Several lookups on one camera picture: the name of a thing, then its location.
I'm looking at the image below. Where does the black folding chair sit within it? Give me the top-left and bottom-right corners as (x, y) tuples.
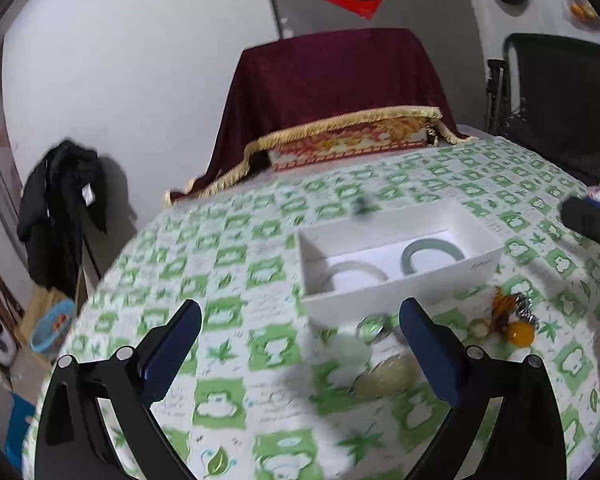
(485, 33), (600, 187)

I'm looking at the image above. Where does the maroon fringed velvet cloth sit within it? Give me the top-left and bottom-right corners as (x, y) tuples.
(162, 28), (479, 208)

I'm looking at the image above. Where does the whitish jade bangle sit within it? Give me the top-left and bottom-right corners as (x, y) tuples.
(325, 262), (388, 294)

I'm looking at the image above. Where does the white cardboard box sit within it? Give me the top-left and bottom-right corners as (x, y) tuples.
(298, 200), (503, 333)

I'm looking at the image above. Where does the green jade bangle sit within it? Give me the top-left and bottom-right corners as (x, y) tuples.
(401, 240), (466, 276)

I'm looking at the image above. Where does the orange round bead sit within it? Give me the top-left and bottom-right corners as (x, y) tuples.
(505, 321), (536, 347)

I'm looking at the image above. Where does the oval yellow-green pendant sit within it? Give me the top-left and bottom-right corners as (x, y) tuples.
(354, 355), (417, 401)

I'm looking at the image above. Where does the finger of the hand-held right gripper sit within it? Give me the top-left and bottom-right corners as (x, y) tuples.
(560, 197), (600, 262)

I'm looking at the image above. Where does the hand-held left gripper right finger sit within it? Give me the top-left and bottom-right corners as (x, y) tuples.
(399, 297), (567, 480)

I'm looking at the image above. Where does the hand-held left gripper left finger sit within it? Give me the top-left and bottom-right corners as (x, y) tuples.
(34, 299), (203, 480)

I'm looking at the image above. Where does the black jacket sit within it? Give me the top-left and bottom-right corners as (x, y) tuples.
(16, 140), (108, 302)

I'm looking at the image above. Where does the pale white-green jade pendant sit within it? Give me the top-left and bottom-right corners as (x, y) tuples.
(325, 332), (371, 388)

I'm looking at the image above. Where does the amber bead bracelet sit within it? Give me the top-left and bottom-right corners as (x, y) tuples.
(491, 287), (523, 332)

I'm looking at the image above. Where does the green and white tablecloth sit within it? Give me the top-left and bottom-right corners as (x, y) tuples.
(22, 137), (600, 480)

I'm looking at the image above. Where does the blue plastic basket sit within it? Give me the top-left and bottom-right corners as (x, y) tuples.
(30, 300), (77, 354)

